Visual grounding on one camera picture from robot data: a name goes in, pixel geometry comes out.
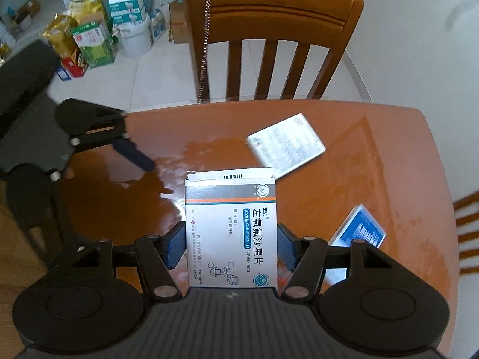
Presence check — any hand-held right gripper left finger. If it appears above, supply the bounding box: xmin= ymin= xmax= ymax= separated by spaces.
xmin=62 ymin=221 xmax=187 ymax=303

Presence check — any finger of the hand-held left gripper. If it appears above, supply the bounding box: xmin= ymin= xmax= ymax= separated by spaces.
xmin=56 ymin=99 xmax=157 ymax=171

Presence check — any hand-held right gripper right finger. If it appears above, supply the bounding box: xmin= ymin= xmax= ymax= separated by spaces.
xmin=278 ymin=223 xmax=403 ymax=303

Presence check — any white box with molecule print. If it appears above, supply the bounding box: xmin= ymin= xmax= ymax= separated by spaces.
xmin=184 ymin=169 xmax=279 ymax=289

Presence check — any white box with small text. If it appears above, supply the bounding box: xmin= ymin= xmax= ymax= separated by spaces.
xmin=246 ymin=113 xmax=326 ymax=179

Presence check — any brown wooden desktop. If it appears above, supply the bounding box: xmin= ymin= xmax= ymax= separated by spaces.
xmin=52 ymin=99 xmax=462 ymax=307

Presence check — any small red box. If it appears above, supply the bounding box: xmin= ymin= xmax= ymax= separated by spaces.
xmin=60 ymin=57 xmax=90 ymax=81

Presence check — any small blue white box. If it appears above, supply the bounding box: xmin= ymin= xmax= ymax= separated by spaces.
xmin=328 ymin=204 xmax=387 ymax=249

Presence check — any yellow snack bag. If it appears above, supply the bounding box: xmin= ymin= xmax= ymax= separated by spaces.
xmin=42 ymin=14 xmax=81 ymax=60

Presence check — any green white carton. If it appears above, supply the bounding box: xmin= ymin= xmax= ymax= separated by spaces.
xmin=71 ymin=20 xmax=117 ymax=69

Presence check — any white plastic bucket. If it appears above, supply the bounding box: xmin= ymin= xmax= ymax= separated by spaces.
xmin=113 ymin=18 xmax=153 ymax=59

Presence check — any yellow green carton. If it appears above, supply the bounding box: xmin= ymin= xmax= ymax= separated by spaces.
xmin=68 ymin=0 xmax=110 ymax=23

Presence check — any clear plastic bottle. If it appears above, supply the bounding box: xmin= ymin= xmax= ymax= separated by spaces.
xmin=150 ymin=9 xmax=166 ymax=42

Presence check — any small brown carton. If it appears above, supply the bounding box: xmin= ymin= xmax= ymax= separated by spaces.
xmin=169 ymin=2 xmax=191 ymax=45

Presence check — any blue white carton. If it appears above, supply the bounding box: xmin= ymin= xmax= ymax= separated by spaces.
xmin=108 ymin=0 xmax=145 ymax=25

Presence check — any brown wooden chair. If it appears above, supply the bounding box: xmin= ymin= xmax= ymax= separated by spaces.
xmin=181 ymin=0 xmax=364 ymax=102
xmin=452 ymin=194 xmax=479 ymax=274

